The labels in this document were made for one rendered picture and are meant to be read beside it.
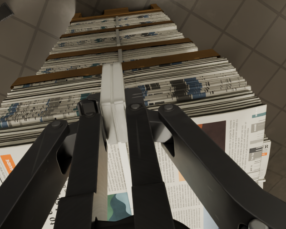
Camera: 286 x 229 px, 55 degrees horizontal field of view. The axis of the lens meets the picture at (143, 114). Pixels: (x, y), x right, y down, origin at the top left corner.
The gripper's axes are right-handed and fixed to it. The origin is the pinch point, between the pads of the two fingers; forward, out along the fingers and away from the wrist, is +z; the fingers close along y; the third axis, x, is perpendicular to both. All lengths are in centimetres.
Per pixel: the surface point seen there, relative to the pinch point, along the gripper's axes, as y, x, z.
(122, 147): -0.8, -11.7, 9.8
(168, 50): 11.5, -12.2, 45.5
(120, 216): -3.0, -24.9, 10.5
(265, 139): 47, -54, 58
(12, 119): -15.7, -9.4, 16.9
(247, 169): 15.8, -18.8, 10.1
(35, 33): -39, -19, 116
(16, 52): -50, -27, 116
